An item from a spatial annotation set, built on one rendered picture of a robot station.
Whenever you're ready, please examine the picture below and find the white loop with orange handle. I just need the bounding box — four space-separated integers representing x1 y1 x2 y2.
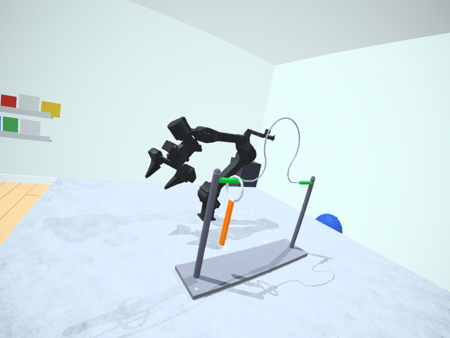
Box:
219 175 244 246

